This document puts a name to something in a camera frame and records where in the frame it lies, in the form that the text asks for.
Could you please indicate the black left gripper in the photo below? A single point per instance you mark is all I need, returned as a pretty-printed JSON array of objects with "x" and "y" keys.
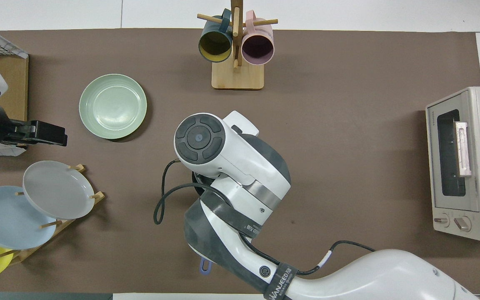
[{"x": 21, "y": 132}]

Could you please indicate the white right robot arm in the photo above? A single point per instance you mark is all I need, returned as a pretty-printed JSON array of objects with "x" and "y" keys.
[{"x": 240, "y": 166}]

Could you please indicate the grey plate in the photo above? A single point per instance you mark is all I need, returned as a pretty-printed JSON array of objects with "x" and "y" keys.
[{"x": 56, "y": 189}]

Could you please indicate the light green plate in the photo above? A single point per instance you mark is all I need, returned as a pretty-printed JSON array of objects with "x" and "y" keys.
[{"x": 113, "y": 106}]

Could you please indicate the wooden plate rack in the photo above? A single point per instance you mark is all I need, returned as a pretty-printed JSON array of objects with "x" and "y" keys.
[{"x": 69, "y": 223}]

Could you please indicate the light blue plate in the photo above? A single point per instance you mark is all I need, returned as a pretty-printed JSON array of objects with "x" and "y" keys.
[{"x": 6, "y": 218}]

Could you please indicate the teal mug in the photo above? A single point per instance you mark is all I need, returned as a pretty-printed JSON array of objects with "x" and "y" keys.
[{"x": 215, "y": 43}]

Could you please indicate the wooden mug tree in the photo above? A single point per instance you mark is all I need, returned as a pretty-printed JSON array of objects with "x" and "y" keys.
[{"x": 238, "y": 77}]

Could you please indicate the pink mug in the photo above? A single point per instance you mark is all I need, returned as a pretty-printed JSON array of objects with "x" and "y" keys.
[{"x": 258, "y": 48}]

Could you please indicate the brown table mat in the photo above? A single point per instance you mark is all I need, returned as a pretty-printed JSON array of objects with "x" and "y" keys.
[{"x": 348, "y": 125}]

